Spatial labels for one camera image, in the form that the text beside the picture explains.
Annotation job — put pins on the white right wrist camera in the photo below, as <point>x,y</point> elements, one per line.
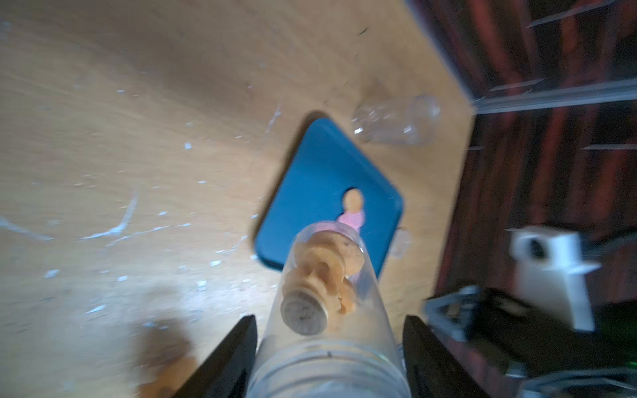
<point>550,274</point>

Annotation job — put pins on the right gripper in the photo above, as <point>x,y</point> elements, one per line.
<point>546,356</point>

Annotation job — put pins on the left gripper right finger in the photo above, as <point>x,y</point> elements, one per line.
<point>431,370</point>

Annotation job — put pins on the clear jar lid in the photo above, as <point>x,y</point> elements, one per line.
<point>400,243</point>

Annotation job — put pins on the clear jar with cookies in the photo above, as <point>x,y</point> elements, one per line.
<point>402,120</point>

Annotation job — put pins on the teal plastic tray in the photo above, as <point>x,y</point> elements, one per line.
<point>324,166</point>

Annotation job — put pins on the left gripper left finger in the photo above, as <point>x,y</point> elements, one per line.
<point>226,372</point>

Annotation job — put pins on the brown round cookie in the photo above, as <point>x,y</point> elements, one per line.
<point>353,201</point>

